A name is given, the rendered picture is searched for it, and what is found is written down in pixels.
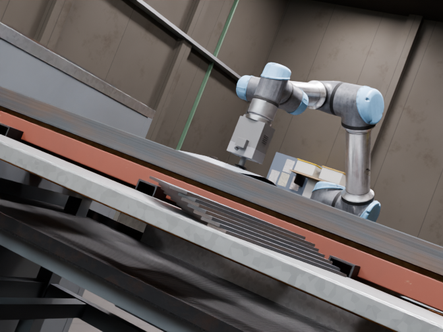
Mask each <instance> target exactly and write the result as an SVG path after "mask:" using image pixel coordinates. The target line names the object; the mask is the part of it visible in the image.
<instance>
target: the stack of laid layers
mask: <svg viewBox="0 0 443 332"><path fill-rule="evenodd" d="M0 106H2V107H5V108H7V109H10V110H12V111H16V112H17V113H20V114H23V115H26V116H28V117H31V118H33V119H36V120H38V121H41V122H43V123H46V124H49V125H51V126H54V127H57V128H60V129H62V130H65V131H67V132H70V133H73V134H76V135H77V136H81V137H83V138H85V139H88V140H91V141H93V142H96V143H99V144H101V145H103V146H107V147H109V148H111V149H114V150H117V151H119V152H122V153H125V154H127V155H130V156H133V157H135V158H137V159H141V160H143V161H145V162H148V163H151V164H153V165H156V166H158V167H161V168H163V169H167V170H168V171H172V172H174V173H177V174H179V175H182V176H184V177H187V178H190V179H192V180H195V181H198V182H201V183H202V184H206V185H208V186H211V187H213V188H216V189H218V190H221V191H224V192H227V193H228V194H232V195H234V196H236V197H239V198H242V199H244V200H247V201H250V202H252V203H254V204H258V205H260V206H262V207H265V208H268V209H270V210H273V211H276V212H278V213H281V214H284V215H286V216H289V217H292V218H294V219H297V220H299V221H302V222H304V223H307V224H309V225H312V226H315V227H318V228H319V229H323V230H325V231H328V232H330V233H333V234H335V235H338V236H341V237H343V238H346V239H349V240H352V241H353V242H357V243H359V244H362V245H364V246H367V247H369V248H372V249H375V250H378V251H379V252H383V253H385V254H387V255H390V256H393V257H395V258H398V259H401V260H403V261H406V262H409V263H412V264H414V265H417V266H419V267H422V268H424V269H427V270H429V271H432V272H435V273H437V274H440V275H443V247H441V246H437V245H435V244H432V243H429V242H427V241H424V240H421V239H419V238H415V237H414V236H410V235H407V234H405V233H401V232H399V231H396V230H393V229H391V228H388V227H385V226H383V225H380V224H378V223H374V222H372V221H369V220H366V219H363V218H361V217H358V216H356V215H352V214H350V213H347V212H344V211H342V210H339V209H336V208H334V207H330V206H327V205H325V204H322V203H320V202H317V201H314V200H311V199H309V198H306V197H303V196H300V195H298V194H295V193H292V192H289V191H287V190H284V189H281V188H278V187H276V186H273V185H271V184H268V183H265V182H262V181H260V180H256V179H254V178H251V177H248V176H246V175H242V174H240V173H237V172H235V171H232V170H229V169H226V168H224V167H220V166H219V165H215V164H213V163H210V162H207V161H205V160H202V159H199V158H197V157H193V156H191V155H188V154H185V153H183V152H179V151H177V150H174V149H171V148H169V147H166V146H163V145H161V144H157V143H155V142H152V141H149V140H147V139H144V138H141V137H139V136H135V135H134V134H130V133H128V132H125V131H122V130H119V129H117V128H114V127H112V126H108V125H106V124H103V123H100V122H98V121H94V120H92V119H89V118H86V117H83V116H81V115H78V114H76V113H72V112H70V111H67V110H64V109H62V108H59V107H56V106H54V105H51V104H48V103H45V102H43V101H40V100H37V99H34V98H32V97H29V96H26V95H23V94H20V93H18V92H15V91H12V90H9V89H7V88H4V87H2V86H0Z"/></svg>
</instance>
